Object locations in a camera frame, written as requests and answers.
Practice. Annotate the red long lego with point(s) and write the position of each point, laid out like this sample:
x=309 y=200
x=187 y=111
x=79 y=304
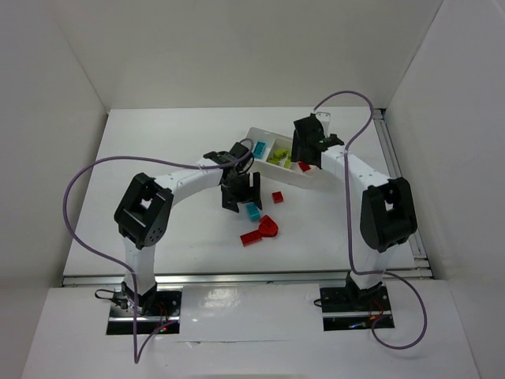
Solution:
x=251 y=237

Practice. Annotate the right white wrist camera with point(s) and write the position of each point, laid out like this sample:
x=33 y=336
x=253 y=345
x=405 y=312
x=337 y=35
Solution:
x=325 y=119

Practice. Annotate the green long lego brick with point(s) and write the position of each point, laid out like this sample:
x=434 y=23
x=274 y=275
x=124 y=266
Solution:
x=274 y=160

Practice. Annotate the white three-compartment tray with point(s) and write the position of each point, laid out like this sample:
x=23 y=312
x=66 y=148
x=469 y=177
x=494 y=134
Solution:
x=293 y=176

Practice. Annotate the aluminium rail right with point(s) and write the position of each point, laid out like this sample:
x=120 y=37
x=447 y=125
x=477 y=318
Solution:
x=399 y=206

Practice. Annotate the cyan curved lego brick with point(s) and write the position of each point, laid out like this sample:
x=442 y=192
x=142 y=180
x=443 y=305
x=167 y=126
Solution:
x=253 y=212

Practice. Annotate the small red square lego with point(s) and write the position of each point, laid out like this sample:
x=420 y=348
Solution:
x=277 y=197

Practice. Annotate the cyan long lego upturned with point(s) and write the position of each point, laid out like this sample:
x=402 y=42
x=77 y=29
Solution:
x=259 y=150

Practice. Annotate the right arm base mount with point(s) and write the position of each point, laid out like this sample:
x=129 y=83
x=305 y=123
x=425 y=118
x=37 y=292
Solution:
x=343 y=310

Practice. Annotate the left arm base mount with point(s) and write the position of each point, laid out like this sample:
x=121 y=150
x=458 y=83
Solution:
x=163 y=314

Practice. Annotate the aluminium rail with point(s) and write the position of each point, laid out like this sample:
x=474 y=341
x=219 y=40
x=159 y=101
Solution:
x=399 y=206
x=265 y=277

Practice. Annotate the red sloped lego brick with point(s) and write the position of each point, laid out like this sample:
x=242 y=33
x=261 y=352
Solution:
x=304 y=166

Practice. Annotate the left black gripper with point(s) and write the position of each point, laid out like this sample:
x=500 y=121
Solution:
x=240 y=196

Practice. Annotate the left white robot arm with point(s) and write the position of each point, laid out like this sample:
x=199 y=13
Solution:
x=143 y=213

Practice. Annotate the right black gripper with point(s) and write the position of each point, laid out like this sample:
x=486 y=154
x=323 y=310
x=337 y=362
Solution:
x=301 y=151

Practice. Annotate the aluminium rail front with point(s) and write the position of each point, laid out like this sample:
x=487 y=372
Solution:
x=265 y=277

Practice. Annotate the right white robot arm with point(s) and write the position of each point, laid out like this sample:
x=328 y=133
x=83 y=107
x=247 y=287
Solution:
x=380 y=215

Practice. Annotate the red arch lego brick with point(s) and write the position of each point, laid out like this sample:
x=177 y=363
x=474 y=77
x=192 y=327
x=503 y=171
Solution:
x=268 y=228

